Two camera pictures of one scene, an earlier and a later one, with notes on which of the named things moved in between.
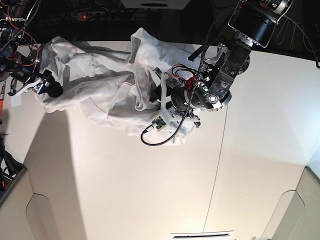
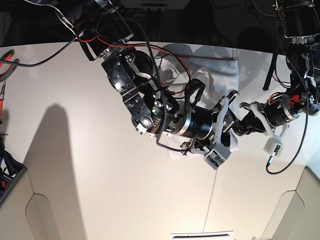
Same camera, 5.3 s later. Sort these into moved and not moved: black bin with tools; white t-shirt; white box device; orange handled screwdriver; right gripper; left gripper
Moved: left gripper; white t-shirt; right gripper
Not moved: orange handled screwdriver; white box device; black bin with tools
